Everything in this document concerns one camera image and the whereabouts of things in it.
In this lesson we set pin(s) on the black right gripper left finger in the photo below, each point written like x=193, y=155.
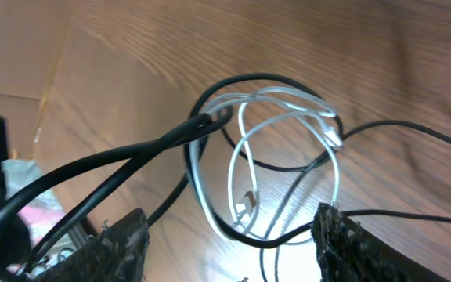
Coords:
x=116, y=255

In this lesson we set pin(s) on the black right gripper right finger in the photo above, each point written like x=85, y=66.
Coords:
x=346, y=252

